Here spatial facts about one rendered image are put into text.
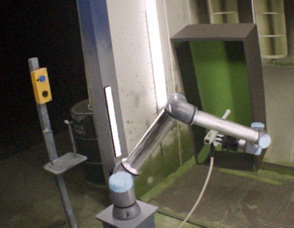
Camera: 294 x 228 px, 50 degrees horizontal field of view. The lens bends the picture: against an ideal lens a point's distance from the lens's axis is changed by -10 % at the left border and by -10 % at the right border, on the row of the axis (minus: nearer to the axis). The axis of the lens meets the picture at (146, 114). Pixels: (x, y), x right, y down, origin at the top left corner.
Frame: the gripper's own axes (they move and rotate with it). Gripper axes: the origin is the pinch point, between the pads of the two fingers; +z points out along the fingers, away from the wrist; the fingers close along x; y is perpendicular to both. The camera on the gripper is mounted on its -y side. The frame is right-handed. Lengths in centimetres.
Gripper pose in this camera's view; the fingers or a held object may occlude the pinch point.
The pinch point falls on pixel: (212, 136)
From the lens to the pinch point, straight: 238.7
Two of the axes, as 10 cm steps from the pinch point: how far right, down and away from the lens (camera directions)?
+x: 4.6, -4.4, 7.7
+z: -8.9, -1.8, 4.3
